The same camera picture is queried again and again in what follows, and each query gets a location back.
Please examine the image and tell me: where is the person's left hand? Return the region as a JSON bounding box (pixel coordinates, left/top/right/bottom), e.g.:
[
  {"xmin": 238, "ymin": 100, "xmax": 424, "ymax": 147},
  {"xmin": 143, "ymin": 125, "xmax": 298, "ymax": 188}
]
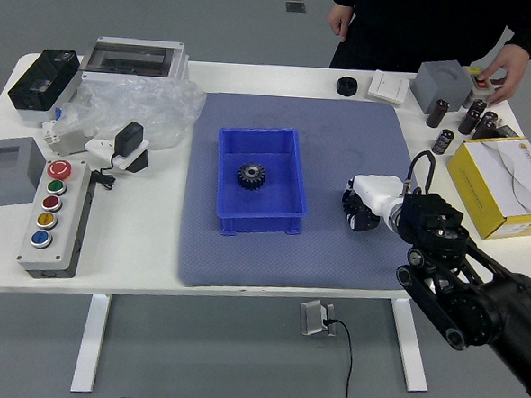
[{"xmin": 473, "ymin": 42, "xmax": 531, "ymax": 109}]

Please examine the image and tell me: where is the person's right hand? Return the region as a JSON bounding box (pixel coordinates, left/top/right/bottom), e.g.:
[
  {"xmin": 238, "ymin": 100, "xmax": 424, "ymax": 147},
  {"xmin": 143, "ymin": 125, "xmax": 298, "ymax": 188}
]
[{"xmin": 327, "ymin": 4, "xmax": 357, "ymax": 44}]

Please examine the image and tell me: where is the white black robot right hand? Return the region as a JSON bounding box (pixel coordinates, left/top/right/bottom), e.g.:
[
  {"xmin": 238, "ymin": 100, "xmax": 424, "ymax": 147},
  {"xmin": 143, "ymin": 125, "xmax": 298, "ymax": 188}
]
[{"xmin": 339, "ymin": 171, "xmax": 407, "ymax": 235}]

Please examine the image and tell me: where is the small black gear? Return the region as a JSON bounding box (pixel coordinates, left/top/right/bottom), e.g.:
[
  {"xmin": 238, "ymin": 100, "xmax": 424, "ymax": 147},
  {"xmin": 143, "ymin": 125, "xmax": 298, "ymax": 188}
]
[{"xmin": 343, "ymin": 192, "xmax": 367, "ymax": 221}]

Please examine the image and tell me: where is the big black gear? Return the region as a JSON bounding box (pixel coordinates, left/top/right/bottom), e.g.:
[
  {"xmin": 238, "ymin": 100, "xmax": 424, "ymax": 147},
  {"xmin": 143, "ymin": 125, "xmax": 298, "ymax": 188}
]
[{"xmin": 236, "ymin": 160, "xmax": 268, "ymax": 194}]

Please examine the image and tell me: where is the blue plastic box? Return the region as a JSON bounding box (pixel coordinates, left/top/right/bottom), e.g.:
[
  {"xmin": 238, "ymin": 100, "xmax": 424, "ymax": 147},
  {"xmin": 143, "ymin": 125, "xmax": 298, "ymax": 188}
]
[{"xmin": 212, "ymin": 123, "xmax": 315, "ymax": 242}]

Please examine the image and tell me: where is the white distribution box clear window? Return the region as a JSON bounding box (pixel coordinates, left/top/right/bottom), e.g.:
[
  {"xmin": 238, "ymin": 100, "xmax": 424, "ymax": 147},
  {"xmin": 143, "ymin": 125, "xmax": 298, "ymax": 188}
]
[{"xmin": 77, "ymin": 34, "xmax": 191, "ymax": 87}]

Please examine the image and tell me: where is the grey five-button control box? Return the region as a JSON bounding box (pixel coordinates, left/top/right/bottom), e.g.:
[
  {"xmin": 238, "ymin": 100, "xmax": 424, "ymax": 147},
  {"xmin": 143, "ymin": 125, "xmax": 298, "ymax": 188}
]
[{"xmin": 15, "ymin": 157, "xmax": 98, "ymax": 283}]

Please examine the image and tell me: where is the dark brown capacitor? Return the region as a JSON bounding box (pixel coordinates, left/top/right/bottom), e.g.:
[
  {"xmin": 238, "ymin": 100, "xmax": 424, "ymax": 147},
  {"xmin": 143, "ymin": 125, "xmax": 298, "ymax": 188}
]
[
  {"xmin": 474, "ymin": 110, "xmax": 500, "ymax": 141},
  {"xmin": 463, "ymin": 96, "xmax": 488, "ymax": 115},
  {"xmin": 425, "ymin": 98, "xmax": 452, "ymax": 129},
  {"xmin": 431, "ymin": 127, "xmax": 455, "ymax": 157},
  {"xmin": 457, "ymin": 109, "xmax": 482, "ymax": 135}
]

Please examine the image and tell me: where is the grey cube with round recess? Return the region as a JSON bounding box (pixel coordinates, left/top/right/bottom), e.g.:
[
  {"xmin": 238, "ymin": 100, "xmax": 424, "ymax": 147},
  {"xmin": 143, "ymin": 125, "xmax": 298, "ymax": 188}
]
[{"xmin": 409, "ymin": 58, "xmax": 476, "ymax": 117}]

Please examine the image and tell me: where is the person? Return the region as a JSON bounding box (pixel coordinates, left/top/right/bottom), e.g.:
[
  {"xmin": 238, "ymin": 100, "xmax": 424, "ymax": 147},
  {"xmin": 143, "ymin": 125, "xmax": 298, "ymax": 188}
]
[{"xmin": 328, "ymin": 0, "xmax": 531, "ymax": 82}]

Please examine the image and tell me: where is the grey-blue mat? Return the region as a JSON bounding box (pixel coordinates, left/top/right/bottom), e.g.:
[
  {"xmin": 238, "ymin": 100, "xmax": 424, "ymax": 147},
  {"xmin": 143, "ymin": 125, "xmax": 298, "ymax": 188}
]
[{"xmin": 176, "ymin": 89, "xmax": 449, "ymax": 303}]

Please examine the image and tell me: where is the yellow and white carton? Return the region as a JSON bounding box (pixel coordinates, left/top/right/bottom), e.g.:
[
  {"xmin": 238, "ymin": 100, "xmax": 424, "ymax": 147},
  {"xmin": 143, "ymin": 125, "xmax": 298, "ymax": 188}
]
[{"xmin": 442, "ymin": 131, "xmax": 531, "ymax": 242}]

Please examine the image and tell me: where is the silver floor socket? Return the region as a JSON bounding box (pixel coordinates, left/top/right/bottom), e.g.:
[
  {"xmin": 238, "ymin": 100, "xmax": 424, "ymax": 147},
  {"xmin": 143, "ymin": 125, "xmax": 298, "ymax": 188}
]
[{"xmin": 299, "ymin": 298, "xmax": 339, "ymax": 339}]

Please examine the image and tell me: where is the white table leg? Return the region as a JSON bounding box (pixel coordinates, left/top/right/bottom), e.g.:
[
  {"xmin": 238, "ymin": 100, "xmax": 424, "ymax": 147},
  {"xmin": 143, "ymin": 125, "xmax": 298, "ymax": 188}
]
[
  {"xmin": 386, "ymin": 298, "xmax": 435, "ymax": 393},
  {"xmin": 69, "ymin": 291, "xmax": 113, "ymax": 396}
]

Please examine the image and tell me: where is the clear plastic bag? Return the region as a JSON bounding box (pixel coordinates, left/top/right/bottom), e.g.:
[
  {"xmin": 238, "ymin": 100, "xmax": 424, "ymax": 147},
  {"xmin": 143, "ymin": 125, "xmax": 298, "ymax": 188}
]
[{"xmin": 51, "ymin": 71, "xmax": 209, "ymax": 154}]

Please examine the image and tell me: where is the black power adapter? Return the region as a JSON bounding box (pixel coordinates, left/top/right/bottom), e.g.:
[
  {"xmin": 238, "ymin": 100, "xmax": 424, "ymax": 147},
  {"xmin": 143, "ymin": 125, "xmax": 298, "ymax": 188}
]
[{"xmin": 112, "ymin": 121, "xmax": 146, "ymax": 161}]

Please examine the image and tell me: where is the white power socket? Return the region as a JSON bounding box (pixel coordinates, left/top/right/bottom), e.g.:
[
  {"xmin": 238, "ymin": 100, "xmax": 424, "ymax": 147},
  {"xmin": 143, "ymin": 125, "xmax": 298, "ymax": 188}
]
[{"xmin": 83, "ymin": 134, "xmax": 151, "ymax": 175}]

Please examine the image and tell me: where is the white circuit breaker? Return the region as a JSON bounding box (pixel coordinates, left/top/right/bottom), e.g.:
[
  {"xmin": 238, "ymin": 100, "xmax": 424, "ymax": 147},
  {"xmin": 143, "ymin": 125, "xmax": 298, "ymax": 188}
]
[{"xmin": 40, "ymin": 108, "xmax": 92, "ymax": 158}]

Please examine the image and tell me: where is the grey cube with square recess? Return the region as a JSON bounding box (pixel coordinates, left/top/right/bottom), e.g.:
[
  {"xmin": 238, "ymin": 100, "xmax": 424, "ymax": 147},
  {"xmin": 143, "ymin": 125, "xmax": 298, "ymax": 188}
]
[{"xmin": 0, "ymin": 135, "xmax": 50, "ymax": 211}]

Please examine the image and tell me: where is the small red-button switch box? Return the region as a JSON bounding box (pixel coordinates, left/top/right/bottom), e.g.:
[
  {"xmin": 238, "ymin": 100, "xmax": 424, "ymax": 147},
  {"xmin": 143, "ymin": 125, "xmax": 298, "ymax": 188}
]
[{"xmin": 463, "ymin": 66, "xmax": 504, "ymax": 109}]

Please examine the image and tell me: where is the black round ring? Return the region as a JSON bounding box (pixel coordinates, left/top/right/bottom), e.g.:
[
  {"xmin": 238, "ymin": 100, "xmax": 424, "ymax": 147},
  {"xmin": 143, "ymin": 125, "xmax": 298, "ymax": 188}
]
[{"xmin": 335, "ymin": 76, "xmax": 360, "ymax": 97}]

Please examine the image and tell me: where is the white wall switch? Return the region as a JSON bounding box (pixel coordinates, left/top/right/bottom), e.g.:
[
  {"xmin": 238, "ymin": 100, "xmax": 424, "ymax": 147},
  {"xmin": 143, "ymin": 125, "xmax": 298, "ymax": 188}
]
[{"xmin": 366, "ymin": 69, "xmax": 412, "ymax": 108}]

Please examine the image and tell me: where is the black floor cable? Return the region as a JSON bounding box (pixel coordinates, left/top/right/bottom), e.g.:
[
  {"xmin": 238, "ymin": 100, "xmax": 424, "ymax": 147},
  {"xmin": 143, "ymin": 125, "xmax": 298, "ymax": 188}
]
[{"xmin": 319, "ymin": 317, "xmax": 357, "ymax": 398}]

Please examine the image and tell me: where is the black adapter cable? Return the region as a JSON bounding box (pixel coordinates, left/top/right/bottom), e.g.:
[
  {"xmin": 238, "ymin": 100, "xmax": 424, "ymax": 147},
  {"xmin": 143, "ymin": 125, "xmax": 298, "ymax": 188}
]
[{"xmin": 87, "ymin": 151, "xmax": 121, "ymax": 192}]

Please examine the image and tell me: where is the black and grey enclosure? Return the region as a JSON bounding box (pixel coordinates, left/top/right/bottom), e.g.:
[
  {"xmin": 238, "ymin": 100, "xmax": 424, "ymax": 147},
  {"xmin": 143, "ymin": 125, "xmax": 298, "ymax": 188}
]
[{"xmin": 5, "ymin": 46, "xmax": 85, "ymax": 128}]

